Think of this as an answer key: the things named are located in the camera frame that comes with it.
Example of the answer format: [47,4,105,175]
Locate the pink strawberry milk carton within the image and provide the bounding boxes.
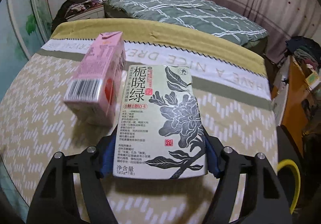
[63,31,126,127]

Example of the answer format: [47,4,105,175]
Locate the patterned table cloth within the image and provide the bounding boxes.
[1,19,278,219]

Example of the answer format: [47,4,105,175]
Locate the clothes pile on desk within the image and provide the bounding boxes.
[286,36,320,72]

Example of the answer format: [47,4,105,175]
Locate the wooden side desk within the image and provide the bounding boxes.
[271,56,311,154]

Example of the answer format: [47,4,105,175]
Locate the white floral tea box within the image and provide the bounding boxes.
[113,64,207,180]

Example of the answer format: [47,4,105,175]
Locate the sliding wardrobe door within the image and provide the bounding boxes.
[1,0,52,97]

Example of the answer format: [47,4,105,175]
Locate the dark clothes on nightstand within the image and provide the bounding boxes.
[51,0,100,32]

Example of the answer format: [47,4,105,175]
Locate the white nightstand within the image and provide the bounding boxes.
[66,4,105,21]

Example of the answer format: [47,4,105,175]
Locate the yellow rimmed trash bin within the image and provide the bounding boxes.
[277,159,301,214]

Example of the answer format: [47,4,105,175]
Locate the green checked duvet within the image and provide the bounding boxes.
[105,0,268,46]

